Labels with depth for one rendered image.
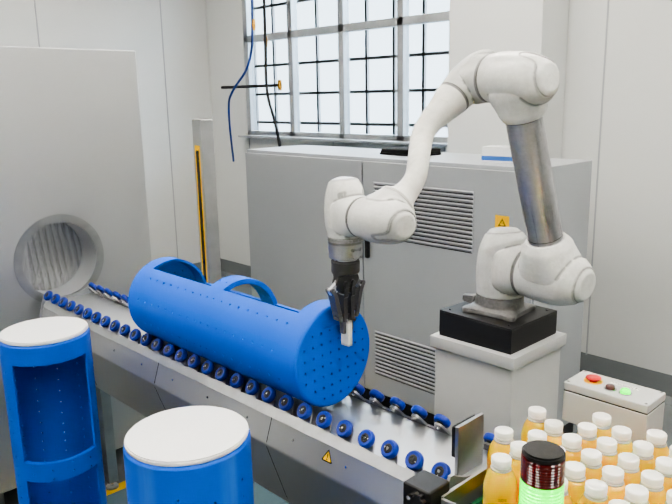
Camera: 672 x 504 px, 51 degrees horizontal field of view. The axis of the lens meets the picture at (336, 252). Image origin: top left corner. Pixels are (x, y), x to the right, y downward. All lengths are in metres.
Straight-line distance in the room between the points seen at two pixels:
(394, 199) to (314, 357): 0.49
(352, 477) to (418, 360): 2.10
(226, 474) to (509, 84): 1.17
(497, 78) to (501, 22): 2.60
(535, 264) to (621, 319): 2.54
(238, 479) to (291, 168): 2.93
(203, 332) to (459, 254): 1.73
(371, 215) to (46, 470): 1.46
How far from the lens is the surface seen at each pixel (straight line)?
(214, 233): 2.85
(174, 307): 2.26
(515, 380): 2.24
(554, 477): 1.11
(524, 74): 1.87
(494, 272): 2.24
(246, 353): 1.97
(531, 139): 1.96
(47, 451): 2.85
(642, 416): 1.73
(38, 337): 2.46
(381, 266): 3.88
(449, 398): 2.39
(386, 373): 4.05
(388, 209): 1.61
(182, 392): 2.34
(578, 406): 1.79
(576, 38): 4.59
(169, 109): 6.98
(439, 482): 1.52
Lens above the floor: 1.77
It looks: 13 degrees down
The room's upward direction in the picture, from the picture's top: 1 degrees counter-clockwise
